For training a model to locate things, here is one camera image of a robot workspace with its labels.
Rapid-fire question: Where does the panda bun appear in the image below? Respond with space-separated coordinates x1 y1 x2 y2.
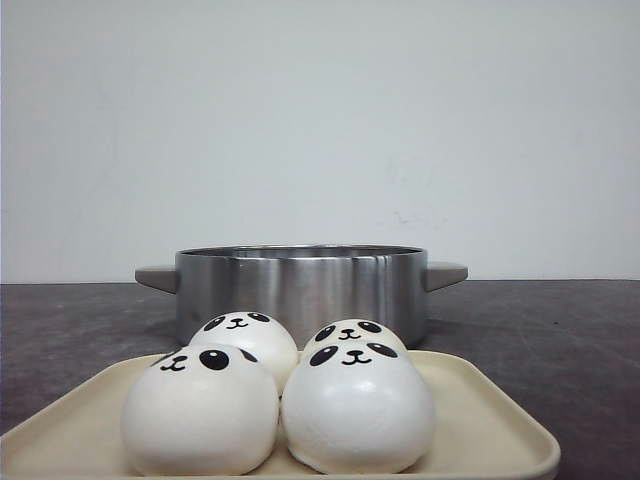
189 311 299 394
281 340 436 474
121 344 279 475
301 318 407 357

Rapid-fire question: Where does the stainless steel steamer pot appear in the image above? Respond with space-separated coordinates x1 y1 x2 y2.
135 245 468 346

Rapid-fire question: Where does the beige square tray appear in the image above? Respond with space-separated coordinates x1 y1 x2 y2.
1 350 561 479

